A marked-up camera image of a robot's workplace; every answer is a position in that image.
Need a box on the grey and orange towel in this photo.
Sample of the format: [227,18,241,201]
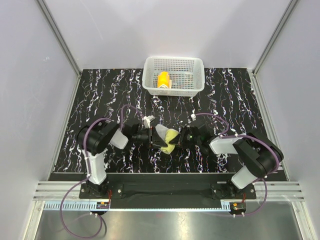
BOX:
[157,71,172,89]

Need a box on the grey towel yellow frog print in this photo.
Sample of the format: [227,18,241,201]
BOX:
[155,124,179,155]

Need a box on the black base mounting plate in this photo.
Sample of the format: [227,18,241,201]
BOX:
[79,173,257,204]

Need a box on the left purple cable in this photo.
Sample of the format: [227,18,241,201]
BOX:
[58,104,148,238]

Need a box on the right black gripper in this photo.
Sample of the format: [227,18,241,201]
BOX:
[169,126,201,150]

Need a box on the white slotted cable duct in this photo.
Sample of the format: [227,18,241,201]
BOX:
[44,200,245,212]

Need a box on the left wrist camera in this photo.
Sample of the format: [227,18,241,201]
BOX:
[143,115,155,129]

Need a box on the white plastic mesh basket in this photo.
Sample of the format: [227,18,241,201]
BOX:
[142,56,205,97]

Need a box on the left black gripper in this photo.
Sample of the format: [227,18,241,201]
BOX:
[132,126,168,149]

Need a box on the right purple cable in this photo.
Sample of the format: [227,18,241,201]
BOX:
[189,112,280,218]

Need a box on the purple cable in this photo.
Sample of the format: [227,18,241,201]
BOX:
[58,104,148,238]
[189,112,280,218]

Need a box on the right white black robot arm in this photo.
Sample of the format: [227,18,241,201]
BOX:
[168,122,284,199]

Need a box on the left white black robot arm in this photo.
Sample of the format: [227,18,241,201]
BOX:
[76,117,169,198]

